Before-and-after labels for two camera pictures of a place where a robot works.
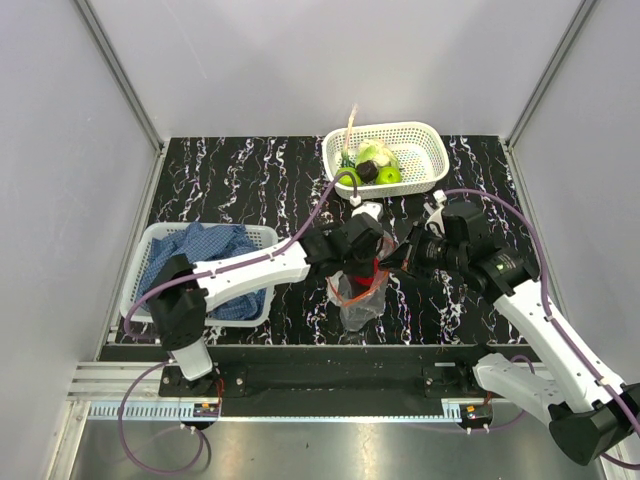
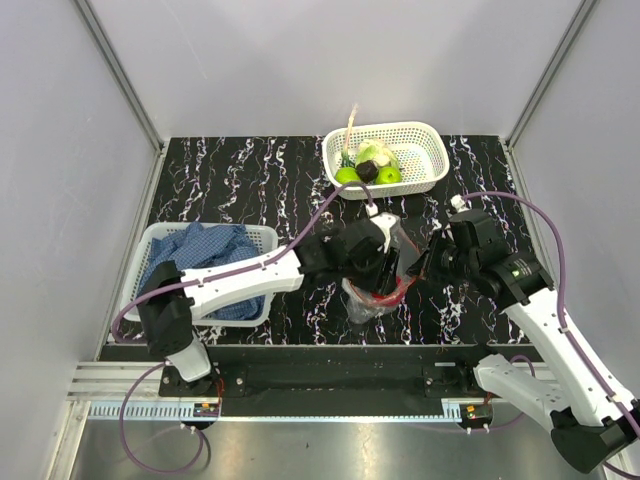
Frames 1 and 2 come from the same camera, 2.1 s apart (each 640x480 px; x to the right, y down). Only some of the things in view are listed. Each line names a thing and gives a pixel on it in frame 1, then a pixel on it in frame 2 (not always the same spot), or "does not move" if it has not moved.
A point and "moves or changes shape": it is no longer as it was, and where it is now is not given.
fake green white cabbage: (378, 151) does not move
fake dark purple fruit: (367, 171) does not move
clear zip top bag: (361, 299) moves or changes shape
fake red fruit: (367, 280) moves or changes shape
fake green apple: (347, 180) does not move
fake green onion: (348, 158) does not move
